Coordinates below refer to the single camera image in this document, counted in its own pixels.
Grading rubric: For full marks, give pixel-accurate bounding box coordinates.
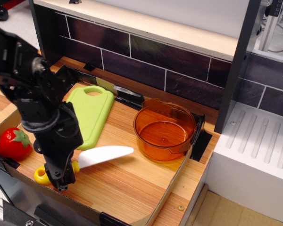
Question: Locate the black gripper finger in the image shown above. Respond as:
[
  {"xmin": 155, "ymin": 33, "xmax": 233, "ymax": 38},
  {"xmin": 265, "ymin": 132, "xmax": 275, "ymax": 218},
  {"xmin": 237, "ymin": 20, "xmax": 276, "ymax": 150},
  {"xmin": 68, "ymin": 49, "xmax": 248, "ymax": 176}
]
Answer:
[{"xmin": 52, "ymin": 162, "xmax": 75, "ymax": 192}]

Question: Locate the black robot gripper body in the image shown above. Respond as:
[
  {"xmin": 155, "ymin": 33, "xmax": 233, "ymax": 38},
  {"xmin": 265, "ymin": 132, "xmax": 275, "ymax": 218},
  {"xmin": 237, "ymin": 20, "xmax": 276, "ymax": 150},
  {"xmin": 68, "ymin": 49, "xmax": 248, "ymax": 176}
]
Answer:
[{"xmin": 34, "ymin": 102, "xmax": 83, "ymax": 184}]

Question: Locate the yellow handled white toy knife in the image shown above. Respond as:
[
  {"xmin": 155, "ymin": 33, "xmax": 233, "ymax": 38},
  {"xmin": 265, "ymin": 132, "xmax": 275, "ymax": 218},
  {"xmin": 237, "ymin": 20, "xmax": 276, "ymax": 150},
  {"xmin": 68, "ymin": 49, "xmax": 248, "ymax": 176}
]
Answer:
[{"xmin": 34, "ymin": 145, "xmax": 134, "ymax": 186}]

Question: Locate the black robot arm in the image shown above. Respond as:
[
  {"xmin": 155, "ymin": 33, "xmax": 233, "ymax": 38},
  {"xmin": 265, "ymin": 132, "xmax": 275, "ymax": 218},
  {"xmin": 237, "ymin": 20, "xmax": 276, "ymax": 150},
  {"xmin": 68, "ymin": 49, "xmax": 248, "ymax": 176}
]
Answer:
[{"xmin": 0, "ymin": 29, "xmax": 83, "ymax": 191}]

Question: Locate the green plastic cutting board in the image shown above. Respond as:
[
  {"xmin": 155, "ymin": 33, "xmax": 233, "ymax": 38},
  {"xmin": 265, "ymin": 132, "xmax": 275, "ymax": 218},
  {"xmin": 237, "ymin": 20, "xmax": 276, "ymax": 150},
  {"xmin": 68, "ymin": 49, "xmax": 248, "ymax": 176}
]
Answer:
[{"xmin": 67, "ymin": 85, "xmax": 115, "ymax": 151}]

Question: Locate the cardboard fence with black tape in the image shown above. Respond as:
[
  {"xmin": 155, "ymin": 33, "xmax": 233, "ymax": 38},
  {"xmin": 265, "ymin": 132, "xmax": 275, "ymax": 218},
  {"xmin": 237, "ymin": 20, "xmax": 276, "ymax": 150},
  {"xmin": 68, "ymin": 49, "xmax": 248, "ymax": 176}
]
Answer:
[{"xmin": 0, "ymin": 65, "xmax": 213, "ymax": 226}]

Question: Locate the red toy strawberry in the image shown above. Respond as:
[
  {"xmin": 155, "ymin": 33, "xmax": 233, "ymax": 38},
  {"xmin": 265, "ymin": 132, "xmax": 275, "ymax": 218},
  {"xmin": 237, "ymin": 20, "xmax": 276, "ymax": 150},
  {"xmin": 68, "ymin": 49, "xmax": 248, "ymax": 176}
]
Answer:
[{"xmin": 0, "ymin": 128, "xmax": 31, "ymax": 158}]

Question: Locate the orange transparent plastic pot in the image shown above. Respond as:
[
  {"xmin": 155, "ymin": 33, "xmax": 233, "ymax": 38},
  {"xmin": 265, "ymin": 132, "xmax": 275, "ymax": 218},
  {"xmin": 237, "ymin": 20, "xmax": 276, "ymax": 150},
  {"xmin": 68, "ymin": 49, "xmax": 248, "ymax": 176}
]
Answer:
[{"xmin": 133, "ymin": 98, "xmax": 197, "ymax": 162}]

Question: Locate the black caster wheel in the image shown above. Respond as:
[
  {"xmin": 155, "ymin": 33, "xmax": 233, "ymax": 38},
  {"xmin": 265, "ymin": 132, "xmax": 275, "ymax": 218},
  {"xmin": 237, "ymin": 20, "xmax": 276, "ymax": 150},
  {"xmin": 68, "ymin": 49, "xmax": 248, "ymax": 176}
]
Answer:
[{"xmin": 0, "ymin": 6, "xmax": 8, "ymax": 21}]

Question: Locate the dark tiled backsplash shelf unit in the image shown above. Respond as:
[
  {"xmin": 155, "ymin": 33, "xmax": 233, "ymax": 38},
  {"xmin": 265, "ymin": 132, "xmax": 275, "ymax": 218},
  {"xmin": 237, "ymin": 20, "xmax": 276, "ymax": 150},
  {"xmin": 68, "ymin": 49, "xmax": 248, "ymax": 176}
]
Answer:
[{"xmin": 30, "ymin": 0, "xmax": 283, "ymax": 133}]

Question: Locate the white toy sink drainboard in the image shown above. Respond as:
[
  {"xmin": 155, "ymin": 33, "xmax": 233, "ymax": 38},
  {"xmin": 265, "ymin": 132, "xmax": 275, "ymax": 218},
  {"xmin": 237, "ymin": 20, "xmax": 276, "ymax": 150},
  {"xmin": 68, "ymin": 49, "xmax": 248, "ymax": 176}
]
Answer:
[{"xmin": 206, "ymin": 103, "xmax": 283, "ymax": 222}]

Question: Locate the aluminium frame with cables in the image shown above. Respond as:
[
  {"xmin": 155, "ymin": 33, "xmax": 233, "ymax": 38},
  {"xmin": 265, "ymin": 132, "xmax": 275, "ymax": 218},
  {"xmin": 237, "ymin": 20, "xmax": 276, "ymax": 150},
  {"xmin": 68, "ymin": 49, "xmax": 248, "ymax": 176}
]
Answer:
[{"xmin": 255, "ymin": 0, "xmax": 283, "ymax": 56}]

